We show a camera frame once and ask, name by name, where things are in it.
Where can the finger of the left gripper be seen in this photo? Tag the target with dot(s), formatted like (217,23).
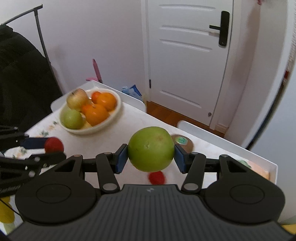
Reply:
(22,170)
(11,137)

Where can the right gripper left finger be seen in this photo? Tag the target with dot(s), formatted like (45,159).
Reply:
(108,164)

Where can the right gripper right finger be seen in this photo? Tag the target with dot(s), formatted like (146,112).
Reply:
(192,164)

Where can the brown kiwi with sticker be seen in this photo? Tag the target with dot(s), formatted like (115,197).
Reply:
(184,142)

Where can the green apple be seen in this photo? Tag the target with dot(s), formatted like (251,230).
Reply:
(151,149)
(72,119)

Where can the large orange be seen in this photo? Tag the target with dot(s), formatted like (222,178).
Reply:
(95,113)
(107,100)

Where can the small mandarin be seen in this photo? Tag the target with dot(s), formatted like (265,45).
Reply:
(95,95)

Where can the yellow-red apple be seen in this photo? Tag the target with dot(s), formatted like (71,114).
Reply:
(76,99)

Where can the white tray table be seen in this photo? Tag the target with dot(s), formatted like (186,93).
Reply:
(131,118)

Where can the cream duck-print bowl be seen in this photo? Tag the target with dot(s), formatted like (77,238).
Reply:
(87,129)

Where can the floral white tablecloth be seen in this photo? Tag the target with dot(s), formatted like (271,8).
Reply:
(138,214)

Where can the black garment on rack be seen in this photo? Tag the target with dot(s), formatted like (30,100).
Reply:
(28,84)

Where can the blue plastic bag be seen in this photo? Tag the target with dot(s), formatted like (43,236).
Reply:
(132,91)

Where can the white panel door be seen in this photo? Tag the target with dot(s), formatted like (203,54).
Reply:
(184,63)

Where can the pink broom handle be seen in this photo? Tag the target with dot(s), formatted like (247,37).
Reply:
(97,72)

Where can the black door handle lock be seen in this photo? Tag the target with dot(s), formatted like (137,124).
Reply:
(223,28)

